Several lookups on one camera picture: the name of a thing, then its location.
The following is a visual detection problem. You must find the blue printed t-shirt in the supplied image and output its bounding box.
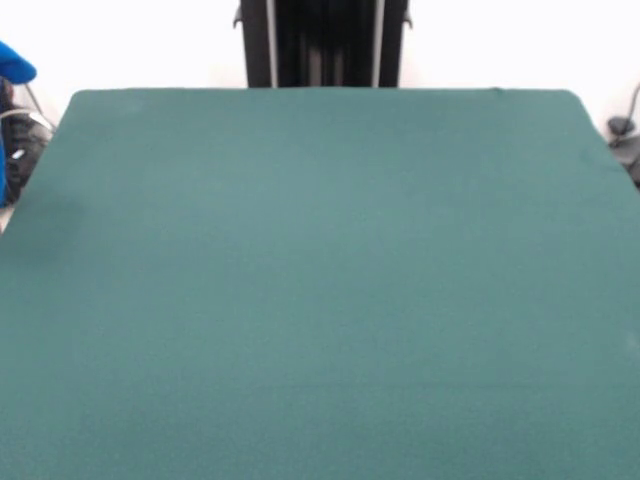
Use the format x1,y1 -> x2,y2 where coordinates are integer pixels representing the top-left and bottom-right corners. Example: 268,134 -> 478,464
0,39 -> 38,206

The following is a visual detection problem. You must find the dark green table cloth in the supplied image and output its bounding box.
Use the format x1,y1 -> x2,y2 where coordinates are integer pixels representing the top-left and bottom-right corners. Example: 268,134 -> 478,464
0,88 -> 640,480

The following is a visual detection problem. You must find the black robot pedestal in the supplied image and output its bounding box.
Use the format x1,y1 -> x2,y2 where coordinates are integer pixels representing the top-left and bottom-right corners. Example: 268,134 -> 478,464
233,0 -> 414,90

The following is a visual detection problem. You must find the dark stand base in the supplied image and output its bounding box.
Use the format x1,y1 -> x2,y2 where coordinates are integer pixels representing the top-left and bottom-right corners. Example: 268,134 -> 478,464
607,115 -> 640,189
0,79 -> 54,207

